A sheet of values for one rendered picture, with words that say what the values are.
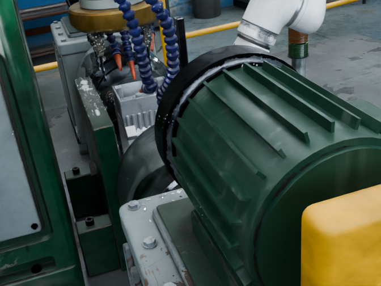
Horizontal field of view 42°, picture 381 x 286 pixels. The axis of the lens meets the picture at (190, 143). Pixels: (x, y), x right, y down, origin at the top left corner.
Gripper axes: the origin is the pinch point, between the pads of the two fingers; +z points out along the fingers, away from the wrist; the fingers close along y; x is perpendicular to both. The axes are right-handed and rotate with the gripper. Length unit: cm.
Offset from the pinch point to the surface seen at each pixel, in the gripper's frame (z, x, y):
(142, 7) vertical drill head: -13.4, 25.6, -2.0
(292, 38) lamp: -18.2, -31.0, 34.6
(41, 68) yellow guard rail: 65, 6, 230
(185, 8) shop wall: 10, -183, 525
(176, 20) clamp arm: -11.9, 10.9, 18.1
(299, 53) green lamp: -15, -35, 33
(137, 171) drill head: 9.3, 23.2, -23.9
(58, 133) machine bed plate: 43, 17, 70
